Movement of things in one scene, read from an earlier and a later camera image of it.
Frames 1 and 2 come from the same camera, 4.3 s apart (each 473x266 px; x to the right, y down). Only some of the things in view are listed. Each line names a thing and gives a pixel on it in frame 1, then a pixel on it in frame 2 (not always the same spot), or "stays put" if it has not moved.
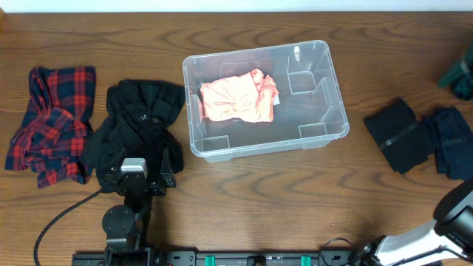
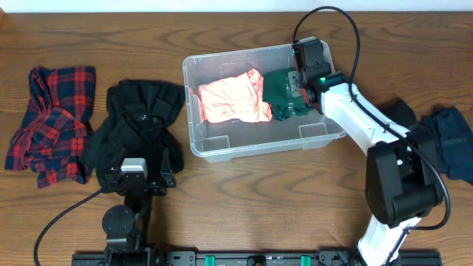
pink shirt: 247,97 stays put
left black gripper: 166,179 stays put
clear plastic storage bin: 262,102 stays put
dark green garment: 460,79 to 275,91
